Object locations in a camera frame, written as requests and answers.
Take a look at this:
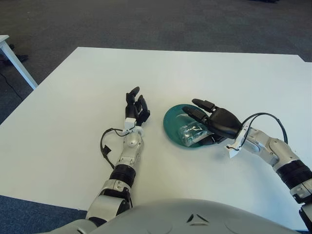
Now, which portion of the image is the black floor cable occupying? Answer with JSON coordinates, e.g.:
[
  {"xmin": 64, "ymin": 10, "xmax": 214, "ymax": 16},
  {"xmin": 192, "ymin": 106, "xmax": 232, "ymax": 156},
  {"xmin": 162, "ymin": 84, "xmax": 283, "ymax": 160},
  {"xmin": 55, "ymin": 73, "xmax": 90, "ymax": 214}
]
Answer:
[{"xmin": 0, "ymin": 73, "xmax": 22, "ymax": 99}]

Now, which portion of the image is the green round plate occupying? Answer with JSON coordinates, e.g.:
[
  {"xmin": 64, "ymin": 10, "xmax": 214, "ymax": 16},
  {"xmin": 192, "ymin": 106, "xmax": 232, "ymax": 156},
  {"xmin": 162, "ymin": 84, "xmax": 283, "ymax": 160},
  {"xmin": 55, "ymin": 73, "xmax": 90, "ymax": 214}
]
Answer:
[{"xmin": 162, "ymin": 103, "xmax": 215, "ymax": 149}]

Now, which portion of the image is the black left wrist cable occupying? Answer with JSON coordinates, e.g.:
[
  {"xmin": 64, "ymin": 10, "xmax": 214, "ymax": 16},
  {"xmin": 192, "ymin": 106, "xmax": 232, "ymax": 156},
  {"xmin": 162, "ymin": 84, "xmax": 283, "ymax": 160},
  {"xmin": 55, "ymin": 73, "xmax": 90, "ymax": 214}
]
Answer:
[{"xmin": 99, "ymin": 127, "xmax": 134, "ymax": 169}]

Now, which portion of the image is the clear plastic bottle blue cap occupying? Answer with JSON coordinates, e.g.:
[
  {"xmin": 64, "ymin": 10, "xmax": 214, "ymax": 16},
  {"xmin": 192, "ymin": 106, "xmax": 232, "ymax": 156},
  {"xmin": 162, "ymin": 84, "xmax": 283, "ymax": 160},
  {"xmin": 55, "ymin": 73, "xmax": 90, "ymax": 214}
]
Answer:
[{"xmin": 177, "ymin": 123, "xmax": 213, "ymax": 147}]

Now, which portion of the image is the silver robot torso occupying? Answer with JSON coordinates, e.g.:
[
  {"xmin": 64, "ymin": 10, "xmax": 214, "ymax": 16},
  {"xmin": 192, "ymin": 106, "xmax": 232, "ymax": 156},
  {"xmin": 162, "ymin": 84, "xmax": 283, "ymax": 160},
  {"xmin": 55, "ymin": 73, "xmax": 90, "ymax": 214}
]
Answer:
[{"xmin": 46, "ymin": 198, "xmax": 302, "ymax": 234}]

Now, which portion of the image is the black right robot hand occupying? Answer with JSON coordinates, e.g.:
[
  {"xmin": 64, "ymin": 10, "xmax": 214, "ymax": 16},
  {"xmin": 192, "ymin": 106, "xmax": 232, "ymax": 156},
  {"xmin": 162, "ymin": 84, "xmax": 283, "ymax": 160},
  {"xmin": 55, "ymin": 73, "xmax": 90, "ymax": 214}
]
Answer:
[{"xmin": 182, "ymin": 98, "xmax": 242, "ymax": 144}]

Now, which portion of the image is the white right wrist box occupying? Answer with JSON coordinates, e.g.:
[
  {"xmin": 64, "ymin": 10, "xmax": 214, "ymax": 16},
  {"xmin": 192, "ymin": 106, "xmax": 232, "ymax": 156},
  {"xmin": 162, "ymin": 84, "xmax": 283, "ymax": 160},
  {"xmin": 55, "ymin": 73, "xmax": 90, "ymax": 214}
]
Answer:
[{"xmin": 225, "ymin": 136, "xmax": 242, "ymax": 159}]

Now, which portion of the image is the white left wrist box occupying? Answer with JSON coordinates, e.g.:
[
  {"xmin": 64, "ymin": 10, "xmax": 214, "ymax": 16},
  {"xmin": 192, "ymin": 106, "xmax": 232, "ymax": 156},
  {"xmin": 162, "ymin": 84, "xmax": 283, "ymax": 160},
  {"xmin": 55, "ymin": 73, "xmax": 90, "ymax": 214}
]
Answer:
[{"xmin": 124, "ymin": 117, "xmax": 137, "ymax": 129}]

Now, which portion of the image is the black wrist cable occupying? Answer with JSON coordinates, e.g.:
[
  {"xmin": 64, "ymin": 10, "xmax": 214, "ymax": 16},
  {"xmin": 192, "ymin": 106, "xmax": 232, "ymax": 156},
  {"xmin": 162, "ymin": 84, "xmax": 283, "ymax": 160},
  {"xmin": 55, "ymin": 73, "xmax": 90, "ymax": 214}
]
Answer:
[
  {"xmin": 99, "ymin": 127, "xmax": 134, "ymax": 169},
  {"xmin": 241, "ymin": 112, "xmax": 288, "ymax": 144}
]

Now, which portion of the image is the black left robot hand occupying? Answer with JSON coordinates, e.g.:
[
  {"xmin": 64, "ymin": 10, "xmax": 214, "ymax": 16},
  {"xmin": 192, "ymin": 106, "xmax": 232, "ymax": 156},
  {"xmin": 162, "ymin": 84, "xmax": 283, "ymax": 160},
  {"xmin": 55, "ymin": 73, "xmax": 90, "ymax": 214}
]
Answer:
[{"xmin": 125, "ymin": 86, "xmax": 151, "ymax": 127}]

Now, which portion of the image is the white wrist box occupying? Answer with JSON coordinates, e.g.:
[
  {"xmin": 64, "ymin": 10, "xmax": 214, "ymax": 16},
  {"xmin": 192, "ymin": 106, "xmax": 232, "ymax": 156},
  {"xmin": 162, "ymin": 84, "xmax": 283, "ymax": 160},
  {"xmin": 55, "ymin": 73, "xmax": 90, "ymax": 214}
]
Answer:
[
  {"xmin": 124, "ymin": 117, "xmax": 137, "ymax": 129},
  {"xmin": 225, "ymin": 136, "xmax": 242, "ymax": 159}
]

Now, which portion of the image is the white side table leg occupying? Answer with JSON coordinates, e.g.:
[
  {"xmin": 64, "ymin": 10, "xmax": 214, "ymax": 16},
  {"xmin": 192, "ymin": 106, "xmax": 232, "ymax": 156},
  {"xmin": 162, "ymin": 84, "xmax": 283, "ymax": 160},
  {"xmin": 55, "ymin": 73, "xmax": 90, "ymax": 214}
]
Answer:
[{"xmin": 0, "ymin": 35, "xmax": 39, "ymax": 90}]

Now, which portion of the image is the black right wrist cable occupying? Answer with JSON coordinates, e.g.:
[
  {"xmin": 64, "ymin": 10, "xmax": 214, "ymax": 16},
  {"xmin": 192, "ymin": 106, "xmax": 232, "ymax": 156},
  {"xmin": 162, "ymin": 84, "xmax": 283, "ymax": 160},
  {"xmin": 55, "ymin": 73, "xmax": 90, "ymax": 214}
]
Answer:
[{"xmin": 241, "ymin": 112, "xmax": 288, "ymax": 144}]

